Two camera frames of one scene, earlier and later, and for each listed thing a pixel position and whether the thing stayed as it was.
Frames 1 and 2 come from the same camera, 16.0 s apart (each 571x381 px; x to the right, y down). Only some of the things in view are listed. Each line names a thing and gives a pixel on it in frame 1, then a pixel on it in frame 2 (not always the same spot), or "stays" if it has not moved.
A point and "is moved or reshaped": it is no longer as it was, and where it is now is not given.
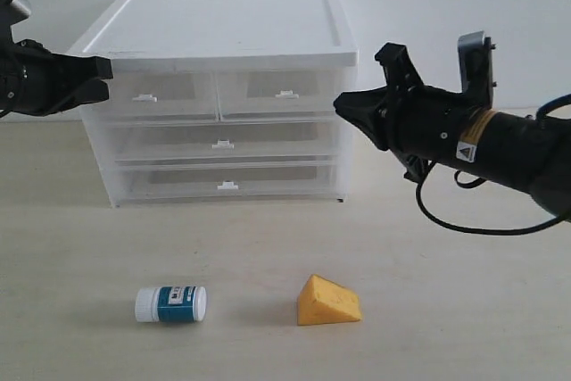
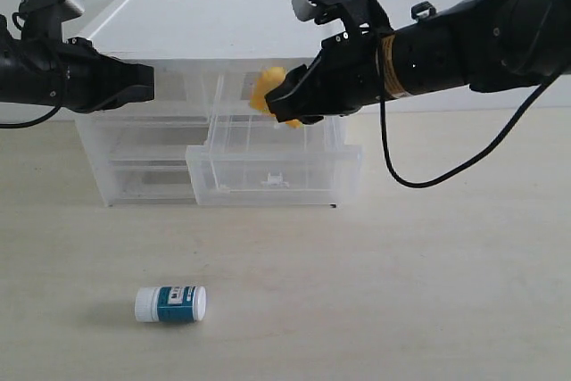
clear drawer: [277, 95] is moved or reshaped
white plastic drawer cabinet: [223, 98] stays
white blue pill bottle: [170, 304] stays
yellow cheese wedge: [322, 302] → [269, 78]
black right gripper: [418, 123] → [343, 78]
